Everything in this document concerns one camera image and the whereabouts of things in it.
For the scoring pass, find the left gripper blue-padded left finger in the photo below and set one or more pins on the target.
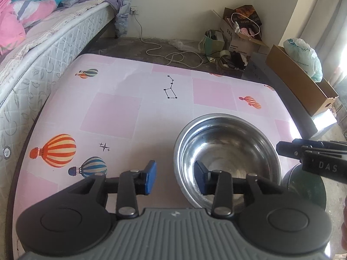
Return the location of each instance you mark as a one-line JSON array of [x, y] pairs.
[[127, 186]]

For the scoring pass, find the person's right hand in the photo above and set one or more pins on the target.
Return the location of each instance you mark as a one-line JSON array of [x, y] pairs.
[[344, 230]]

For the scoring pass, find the long brown cardboard box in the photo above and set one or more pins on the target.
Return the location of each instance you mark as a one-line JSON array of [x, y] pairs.
[[314, 97]]

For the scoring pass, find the small stainless steel bowl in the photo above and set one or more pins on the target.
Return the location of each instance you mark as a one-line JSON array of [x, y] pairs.
[[222, 142]]

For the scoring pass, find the white teal plastic bag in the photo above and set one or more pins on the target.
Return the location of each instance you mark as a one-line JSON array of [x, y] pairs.
[[305, 57]]

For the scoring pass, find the pink balloon pattern tablecloth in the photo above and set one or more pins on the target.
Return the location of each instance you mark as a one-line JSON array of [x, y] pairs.
[[110, 115]]

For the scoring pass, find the open cardboard box with clutter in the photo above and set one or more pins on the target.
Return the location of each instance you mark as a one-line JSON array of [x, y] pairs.
[[241, 28]]

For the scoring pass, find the teal ceramic bowl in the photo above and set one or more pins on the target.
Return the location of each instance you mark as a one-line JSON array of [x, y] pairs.
[[306, 185]]

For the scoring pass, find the green paper bag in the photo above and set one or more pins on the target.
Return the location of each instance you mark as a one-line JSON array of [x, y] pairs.
[[213, 41]]

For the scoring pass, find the grey window curtain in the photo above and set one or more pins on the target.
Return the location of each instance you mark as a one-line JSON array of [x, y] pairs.
[[326, 33]]

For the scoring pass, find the white quilted mattress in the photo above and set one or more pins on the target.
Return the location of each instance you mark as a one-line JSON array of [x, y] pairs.
[[29, 73]]

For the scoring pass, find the pink blanket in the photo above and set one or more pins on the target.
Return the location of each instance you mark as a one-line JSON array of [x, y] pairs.
[[19, 15]]

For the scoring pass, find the wall power socket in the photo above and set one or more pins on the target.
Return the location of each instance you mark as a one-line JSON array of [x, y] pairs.
[[134, 10]]

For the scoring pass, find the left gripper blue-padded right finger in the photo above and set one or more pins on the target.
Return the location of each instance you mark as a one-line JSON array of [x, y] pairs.
[[222, 186]]

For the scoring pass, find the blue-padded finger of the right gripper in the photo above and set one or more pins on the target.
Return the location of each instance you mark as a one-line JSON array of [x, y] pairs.
[[296, 148], [327, 163]]

